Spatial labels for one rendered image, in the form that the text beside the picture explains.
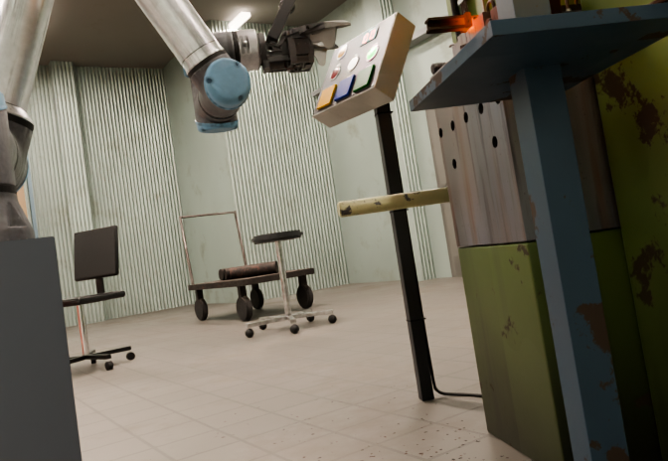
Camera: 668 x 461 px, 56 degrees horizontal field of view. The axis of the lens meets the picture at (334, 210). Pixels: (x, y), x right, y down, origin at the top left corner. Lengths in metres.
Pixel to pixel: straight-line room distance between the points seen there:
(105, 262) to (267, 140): 4.67
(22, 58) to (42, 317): 0.54
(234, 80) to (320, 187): 7.69
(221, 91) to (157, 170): 8.93
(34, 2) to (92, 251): 3.16
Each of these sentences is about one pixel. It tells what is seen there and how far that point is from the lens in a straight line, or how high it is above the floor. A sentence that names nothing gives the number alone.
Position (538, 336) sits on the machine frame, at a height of 0.28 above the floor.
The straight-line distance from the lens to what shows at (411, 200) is 1.82.
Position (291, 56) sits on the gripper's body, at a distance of 1.43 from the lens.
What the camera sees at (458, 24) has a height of 0.99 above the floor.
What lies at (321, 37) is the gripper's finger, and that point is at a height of 0.98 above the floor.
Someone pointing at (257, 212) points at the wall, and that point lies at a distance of 8.40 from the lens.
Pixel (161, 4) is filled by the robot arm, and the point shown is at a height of 1.02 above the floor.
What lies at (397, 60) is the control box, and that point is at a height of 1.05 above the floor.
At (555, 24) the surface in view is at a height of 0.75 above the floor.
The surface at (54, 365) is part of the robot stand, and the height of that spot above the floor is 0.40.
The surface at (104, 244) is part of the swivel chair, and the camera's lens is 4.40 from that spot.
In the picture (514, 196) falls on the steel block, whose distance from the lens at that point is 1.32.
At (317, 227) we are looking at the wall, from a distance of 8.80.
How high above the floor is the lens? 0.51
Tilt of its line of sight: 3 degrees up
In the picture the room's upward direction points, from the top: 9 degrees counter-clockwise
